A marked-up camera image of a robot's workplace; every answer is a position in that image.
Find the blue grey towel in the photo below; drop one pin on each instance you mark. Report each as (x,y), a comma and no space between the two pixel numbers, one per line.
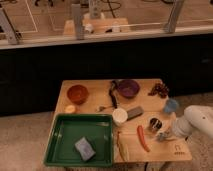
(163,136)

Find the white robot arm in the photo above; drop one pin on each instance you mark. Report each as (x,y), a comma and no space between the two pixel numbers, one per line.
(195,117)

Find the black utensil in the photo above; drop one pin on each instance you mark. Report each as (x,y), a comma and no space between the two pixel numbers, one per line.
(111,94)

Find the purple bowl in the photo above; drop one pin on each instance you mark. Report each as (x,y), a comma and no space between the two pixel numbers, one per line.
(128,88)

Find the metal fork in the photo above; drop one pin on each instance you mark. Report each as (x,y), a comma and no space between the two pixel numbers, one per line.
(102,108)

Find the orange bowl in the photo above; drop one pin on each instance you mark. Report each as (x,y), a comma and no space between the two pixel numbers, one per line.
(77,94)

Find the white cup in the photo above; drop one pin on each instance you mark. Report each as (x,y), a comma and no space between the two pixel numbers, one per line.
(120,116)

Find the grey rectangular block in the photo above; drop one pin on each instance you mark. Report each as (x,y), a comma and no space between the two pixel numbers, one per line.
(135,112)

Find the small yellow round object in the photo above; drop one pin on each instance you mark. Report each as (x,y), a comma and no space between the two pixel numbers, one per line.
(70,109)

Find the dark grape bunch toy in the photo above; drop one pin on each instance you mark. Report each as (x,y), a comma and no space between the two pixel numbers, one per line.
(159,89)

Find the red carrot toy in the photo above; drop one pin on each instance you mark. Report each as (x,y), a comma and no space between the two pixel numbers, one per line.
(142,138)

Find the green plastic tray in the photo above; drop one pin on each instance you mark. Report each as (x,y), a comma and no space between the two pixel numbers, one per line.
(69,128)

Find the metal can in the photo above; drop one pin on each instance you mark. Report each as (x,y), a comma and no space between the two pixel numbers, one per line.
(154,125)

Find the distant wooden table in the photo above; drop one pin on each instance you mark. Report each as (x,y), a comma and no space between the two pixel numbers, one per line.
(99,26)

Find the blue sponge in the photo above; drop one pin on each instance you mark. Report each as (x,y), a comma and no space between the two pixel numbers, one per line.
(85,149)

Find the yellow corn toy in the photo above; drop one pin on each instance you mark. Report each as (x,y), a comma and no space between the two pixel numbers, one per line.
(123,148)

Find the grey metal post centre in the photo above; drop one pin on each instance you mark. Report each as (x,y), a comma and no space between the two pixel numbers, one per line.
(77,19)

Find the grey metal post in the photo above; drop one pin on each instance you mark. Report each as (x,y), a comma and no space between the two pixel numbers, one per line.
(170,26)
(8,28)
(77,19)

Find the grey metal post right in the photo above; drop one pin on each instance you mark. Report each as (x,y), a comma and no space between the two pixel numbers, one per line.
(170,26)

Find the grey metal post left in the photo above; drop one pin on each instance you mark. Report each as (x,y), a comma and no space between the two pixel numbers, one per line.
(8,28)

